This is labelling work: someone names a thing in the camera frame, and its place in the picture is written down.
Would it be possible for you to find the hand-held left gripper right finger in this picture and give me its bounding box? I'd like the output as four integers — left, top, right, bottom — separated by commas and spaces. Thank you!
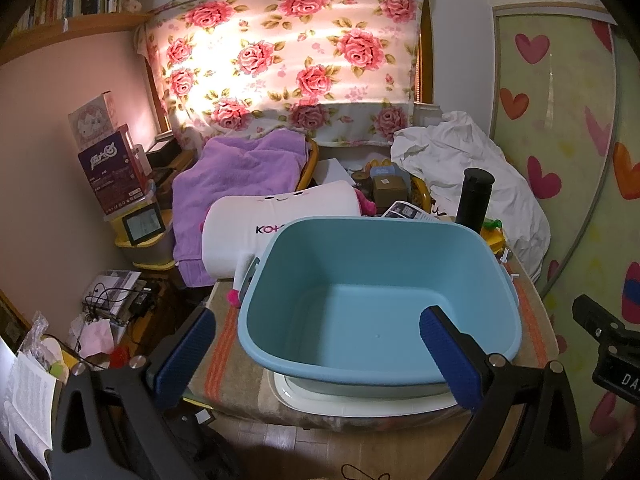
419, 305, 586, 480

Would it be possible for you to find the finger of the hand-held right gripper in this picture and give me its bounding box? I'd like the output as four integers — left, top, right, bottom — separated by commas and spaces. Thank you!
571, 294, 626, 346

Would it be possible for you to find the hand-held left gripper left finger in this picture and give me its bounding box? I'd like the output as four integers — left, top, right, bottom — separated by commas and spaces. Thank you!
50, 305, 217, 480

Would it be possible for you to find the light blue plastic basin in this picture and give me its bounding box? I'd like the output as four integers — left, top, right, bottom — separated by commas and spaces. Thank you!
237, 216, 523, 386

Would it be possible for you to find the yellow carrot toy box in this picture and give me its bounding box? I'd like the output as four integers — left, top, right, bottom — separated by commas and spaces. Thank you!
480, 219, 508, 253

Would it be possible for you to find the black thermos bottle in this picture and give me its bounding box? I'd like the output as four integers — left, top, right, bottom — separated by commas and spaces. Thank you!
456, 167, 495, 235

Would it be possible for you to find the striped beige table mat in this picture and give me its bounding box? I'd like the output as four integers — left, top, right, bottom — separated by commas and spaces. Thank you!
187, 260, 560, 431

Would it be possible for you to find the pink crumpled cloth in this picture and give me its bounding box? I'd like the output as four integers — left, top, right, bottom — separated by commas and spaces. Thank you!
80, 322, 117, 357

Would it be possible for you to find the yellow storage bin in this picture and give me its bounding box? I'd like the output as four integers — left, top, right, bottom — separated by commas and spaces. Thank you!
102, 180, 176, 271

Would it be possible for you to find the white round tray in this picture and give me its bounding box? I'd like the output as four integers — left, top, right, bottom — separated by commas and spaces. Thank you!
272, 370, 461, 418

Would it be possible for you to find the black framed screen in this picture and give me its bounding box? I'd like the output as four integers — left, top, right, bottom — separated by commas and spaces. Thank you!
122, 204, 166, 246

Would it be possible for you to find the open printed booklet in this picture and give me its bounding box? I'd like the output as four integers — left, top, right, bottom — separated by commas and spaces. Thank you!
382, 200, 441, 223

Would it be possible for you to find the white rolled pillow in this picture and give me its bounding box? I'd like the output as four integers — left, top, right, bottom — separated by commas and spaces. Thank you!
201, 180, 362, 281

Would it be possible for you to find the open paperback book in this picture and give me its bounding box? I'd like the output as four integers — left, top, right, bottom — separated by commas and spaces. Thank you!
0, 350, 58, 461

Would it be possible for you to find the pink plush fabric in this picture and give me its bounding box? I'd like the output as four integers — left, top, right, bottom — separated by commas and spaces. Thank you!
354, 187, 377, 217

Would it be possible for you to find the brown cardboard box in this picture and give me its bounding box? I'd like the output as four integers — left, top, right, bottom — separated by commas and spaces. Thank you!
372, 176, 410, 211

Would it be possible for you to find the heart-patterned sliding door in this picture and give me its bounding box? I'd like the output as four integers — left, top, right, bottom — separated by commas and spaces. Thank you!
490, 5, 640, 461

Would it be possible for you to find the purple printed box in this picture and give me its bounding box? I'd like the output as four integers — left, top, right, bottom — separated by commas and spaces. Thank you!
77, 125, 148, 213

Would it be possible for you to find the purple towel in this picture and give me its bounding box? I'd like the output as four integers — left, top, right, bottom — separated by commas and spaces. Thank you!
171, 130, 308, 288

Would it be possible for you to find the black box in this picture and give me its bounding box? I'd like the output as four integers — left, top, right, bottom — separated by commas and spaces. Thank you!
147, 137, 181, 168

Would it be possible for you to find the white crumpled sheet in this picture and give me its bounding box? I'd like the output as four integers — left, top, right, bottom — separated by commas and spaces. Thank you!
390, 110, 551, 281

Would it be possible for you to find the white cardboard box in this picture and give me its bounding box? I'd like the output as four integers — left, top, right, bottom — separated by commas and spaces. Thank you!
312, 157, 356, 191

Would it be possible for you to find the white cartoon box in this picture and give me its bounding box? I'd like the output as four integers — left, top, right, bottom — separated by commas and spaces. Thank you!
68, 91, 121, 153

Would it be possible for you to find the rose print blanket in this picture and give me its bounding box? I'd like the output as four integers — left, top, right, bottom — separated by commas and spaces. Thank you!
135, 0, 433, 146

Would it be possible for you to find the row of books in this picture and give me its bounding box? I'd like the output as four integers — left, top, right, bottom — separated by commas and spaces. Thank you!
15, 0, 123, 31

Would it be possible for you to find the grey electronic device with cables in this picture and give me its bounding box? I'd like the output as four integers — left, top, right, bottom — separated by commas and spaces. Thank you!
82, 270, 161, 321

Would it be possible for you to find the black floor cable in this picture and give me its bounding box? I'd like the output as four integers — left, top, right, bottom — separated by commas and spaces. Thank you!
342, 464, 401, 480

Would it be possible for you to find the rattan chair frame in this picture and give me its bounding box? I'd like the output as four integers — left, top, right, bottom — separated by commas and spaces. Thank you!
299, 139, 322, 192

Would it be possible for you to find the wooden wall shelf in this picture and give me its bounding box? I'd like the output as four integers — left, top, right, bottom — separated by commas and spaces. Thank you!
0, 10, 151, 66

